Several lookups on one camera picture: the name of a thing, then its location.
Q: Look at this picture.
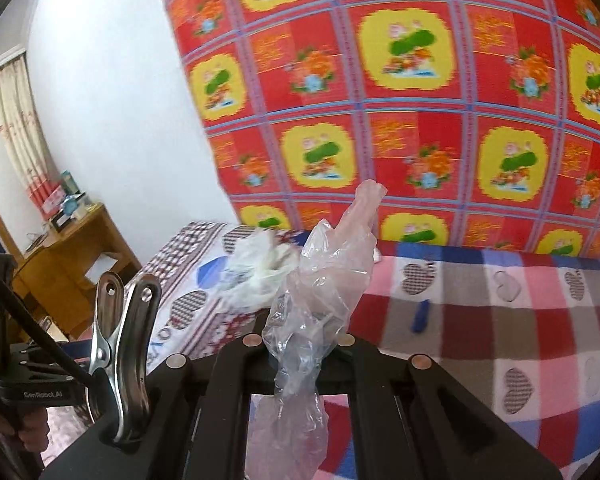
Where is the white crumpled plastic bag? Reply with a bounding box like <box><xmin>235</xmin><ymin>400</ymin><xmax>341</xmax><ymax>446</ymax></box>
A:
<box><xmin>225</xmin><ymin>227</ymin><xmax>301</xmax><ymax>311</ymax></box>

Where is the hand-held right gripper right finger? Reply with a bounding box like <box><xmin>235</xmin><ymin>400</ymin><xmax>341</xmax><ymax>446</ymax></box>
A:
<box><xmin>315</xmin><ymin>332</ymin><xmax>563</xmax><ymax>480</ymax></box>

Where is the person's left hand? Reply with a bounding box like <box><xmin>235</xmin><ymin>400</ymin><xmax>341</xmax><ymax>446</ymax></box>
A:
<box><xmin>0</xmin><ymin>402</ymin><xmax>50</xmax><ymax>456</ymax></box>

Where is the red box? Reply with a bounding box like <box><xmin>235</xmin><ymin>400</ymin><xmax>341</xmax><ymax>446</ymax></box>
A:
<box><xmin>27</xmin><ymin>182</ymin><xmax>66</xmax><ymax>216</ymax></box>

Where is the red floral printed cloth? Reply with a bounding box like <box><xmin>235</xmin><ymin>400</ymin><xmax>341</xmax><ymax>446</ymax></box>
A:
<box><xmin>159</xmin><ymin>0</ymin><xmax>600</xmax><ymax>258</ymax></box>

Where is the small blue stick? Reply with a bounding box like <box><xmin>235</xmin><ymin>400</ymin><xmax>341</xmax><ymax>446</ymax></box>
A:
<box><xmin>411</xmin><ymin>299</ymin><xmax>431</xmax><ymax>335</ymax></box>

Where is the clear plastic bag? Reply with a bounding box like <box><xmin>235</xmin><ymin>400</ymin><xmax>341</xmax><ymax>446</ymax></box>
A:
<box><xmin>245</xmin><ymin>179</ymin><xmax>388</xmax><ymax>480</ymax></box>

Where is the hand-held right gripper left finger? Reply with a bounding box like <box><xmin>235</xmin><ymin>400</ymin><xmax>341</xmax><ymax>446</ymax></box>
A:
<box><xmin>40</xmin><ymin>332</ymin><xmax>281</xmax><ymax>480</ymax></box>

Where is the cream patterned curtain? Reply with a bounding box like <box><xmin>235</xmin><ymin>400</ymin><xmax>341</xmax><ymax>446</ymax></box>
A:
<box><xmin>0</xmin><ymin>55</ymin><xmax>61</xmax><ymax>201</ymax></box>

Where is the metal spring clip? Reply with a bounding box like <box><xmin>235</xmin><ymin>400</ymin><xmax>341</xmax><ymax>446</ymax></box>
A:
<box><xmin>87</xmin><ymin>272</ymin><xmax>162</xmax><ymax>443</ymax></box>

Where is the wooden nightstand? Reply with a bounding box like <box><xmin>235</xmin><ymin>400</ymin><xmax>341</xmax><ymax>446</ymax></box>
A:
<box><xmin>10</xmin><ymin>202</ymin><xmax>143</xmax><ymax>341</ymax></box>

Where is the plaid heart bed blanket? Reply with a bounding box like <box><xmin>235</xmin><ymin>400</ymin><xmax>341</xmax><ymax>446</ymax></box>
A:
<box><xmin>45</xmin><ymin>220</ymin><xmax>600</xmax><ymax>480</ymax></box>

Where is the black cable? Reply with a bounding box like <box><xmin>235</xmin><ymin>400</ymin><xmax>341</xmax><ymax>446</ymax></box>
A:
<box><xmin>0</xmin><ymin>252</ymin><xmax>93</xmax><ymax>378</ymax></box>

